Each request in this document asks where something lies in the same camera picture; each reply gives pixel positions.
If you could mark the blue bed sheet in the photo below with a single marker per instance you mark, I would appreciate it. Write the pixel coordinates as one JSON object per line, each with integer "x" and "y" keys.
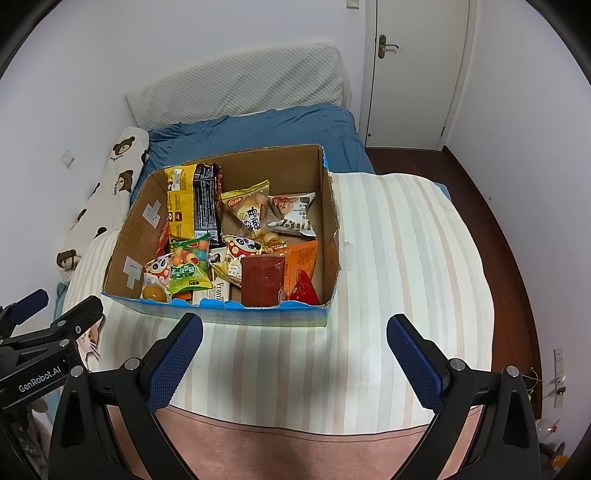
{"x": 277, "y": 124}

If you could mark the orange plastic bag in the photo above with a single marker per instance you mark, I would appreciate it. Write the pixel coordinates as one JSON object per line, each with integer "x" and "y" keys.
{"x": 559, "y": 461}

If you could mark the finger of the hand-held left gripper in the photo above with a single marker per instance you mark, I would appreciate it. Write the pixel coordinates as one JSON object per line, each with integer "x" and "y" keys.
{"x": 83, "y": 316}
{"x": 30, "y": 302}

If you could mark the white wall socket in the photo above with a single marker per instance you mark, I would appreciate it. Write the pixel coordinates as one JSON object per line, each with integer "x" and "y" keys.
{"x": 68, "y": 157}

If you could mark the white cookie packet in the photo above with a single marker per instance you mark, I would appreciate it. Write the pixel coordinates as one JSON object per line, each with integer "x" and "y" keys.
{"x": 295, "y": 217}

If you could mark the black snack packet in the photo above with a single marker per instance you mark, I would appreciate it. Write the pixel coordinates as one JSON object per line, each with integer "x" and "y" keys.
{"x": 205, "y": 203}

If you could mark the green candy ball packet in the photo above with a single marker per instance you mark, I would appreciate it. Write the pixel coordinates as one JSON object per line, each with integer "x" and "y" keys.
{"x": 189, "y": 272}

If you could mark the white door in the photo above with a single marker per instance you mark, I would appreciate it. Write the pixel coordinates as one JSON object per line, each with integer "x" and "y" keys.
{"x": 415, "y": 101}

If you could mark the yellow panda print packet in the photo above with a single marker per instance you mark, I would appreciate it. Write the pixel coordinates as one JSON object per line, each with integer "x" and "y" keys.
{"x": 242, "y": 245}

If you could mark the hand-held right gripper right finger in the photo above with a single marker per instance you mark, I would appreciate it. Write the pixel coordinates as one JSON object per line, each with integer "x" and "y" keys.
{"x": 415, "y": 364}

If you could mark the cardboard box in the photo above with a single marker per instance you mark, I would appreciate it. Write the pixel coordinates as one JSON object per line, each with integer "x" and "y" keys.
{"x": 328, "y": 221}

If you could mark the grey quilted headboard cushion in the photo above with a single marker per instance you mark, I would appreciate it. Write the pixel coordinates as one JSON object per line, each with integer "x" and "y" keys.
{"x": 240, "y": 83}

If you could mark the white power strip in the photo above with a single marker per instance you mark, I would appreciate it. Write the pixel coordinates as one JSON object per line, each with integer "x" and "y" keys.
{"x": 558, "y": 369}

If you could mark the white bear print pillow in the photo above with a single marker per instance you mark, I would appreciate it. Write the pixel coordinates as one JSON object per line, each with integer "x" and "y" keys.
{"x": 115, "y": 184}

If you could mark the white chocolate wafer packet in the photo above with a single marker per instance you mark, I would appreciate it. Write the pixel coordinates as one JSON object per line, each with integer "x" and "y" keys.
{"x": 217, "y": 288}

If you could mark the yellow snack packet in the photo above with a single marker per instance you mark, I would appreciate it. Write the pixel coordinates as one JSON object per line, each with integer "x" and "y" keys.
{"x": 180, "y": 212}

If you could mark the light blue folded quilt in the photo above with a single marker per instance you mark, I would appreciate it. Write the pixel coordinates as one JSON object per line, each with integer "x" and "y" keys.
{"x": 60, "y": 300}

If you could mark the orange panda print packet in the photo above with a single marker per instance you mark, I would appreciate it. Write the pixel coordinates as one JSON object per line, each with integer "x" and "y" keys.
{"x": 159, "y": 272}

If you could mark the red triangular packet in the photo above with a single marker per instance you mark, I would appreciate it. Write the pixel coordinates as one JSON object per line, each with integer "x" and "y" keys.
{"x": 304, "y": 290}

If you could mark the striped pink cat blanket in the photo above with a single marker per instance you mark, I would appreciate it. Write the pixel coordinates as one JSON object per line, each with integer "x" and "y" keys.
{"x": 392, "y": 277}

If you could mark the orange snack packet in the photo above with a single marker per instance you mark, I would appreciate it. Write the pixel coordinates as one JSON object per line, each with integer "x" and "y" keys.
{"x": 300, "y": 261}

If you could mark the dark red meat packet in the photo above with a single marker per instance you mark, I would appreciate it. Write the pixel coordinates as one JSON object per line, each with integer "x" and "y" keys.
{"x": 262, "y": 281}

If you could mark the clear yellow biscuit ball packet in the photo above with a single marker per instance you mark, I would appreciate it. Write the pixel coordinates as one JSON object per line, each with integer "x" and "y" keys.
{"x": 247, "y": 212}

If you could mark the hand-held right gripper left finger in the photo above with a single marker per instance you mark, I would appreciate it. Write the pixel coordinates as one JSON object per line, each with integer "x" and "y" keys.
{"x": 175, "y": 360}

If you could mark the long red snack packet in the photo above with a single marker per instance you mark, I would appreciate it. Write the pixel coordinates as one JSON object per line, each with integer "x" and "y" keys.
{"x": 163, "y": 240}

